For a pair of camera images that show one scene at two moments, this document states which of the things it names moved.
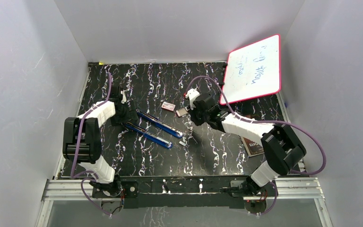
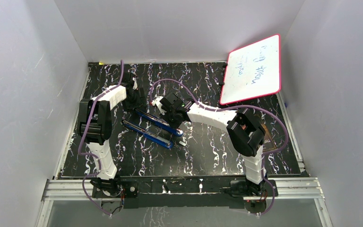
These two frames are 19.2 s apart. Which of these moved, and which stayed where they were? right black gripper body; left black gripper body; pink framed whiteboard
Moved: left black gripper body; right black gripper body
Stayed: pink framed whiteboard
